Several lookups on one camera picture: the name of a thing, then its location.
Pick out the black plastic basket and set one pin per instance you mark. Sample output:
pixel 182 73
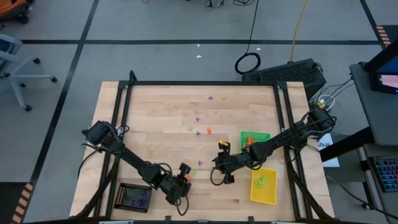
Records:
pixel 127 199

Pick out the yellow plastic basket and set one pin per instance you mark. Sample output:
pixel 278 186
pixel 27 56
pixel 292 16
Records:
pixel 267 196

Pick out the black computer monitor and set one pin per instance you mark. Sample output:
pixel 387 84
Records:
pixel 388 81

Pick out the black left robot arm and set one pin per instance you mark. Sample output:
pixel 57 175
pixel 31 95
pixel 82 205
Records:
pixel 130 158

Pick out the grey desk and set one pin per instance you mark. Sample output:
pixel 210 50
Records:
pixel 373 118

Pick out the white paper sheet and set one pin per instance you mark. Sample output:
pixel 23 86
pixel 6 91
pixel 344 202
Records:
pixel 325 143

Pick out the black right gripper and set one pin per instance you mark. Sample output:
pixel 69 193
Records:
pixel 231 161

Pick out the green plastic basket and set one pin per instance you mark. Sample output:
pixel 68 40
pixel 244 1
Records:
pixel 261 135

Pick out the backlit keyboard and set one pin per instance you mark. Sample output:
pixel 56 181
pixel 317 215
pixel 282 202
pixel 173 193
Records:
pixel 387 172

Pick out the black computer tower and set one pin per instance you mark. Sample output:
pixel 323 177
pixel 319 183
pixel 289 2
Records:
pixel 286 73

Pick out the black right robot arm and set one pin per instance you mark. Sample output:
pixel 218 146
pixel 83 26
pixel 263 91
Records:
pixel 289 137

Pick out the grey office chair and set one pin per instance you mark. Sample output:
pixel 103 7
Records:
pixel 18 77

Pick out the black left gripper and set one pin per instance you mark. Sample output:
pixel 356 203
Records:
pixel 174 186

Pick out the orange chair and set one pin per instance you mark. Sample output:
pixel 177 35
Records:
pixel 12 7

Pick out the black desk crossbar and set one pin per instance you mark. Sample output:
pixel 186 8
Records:
pixel 345 146

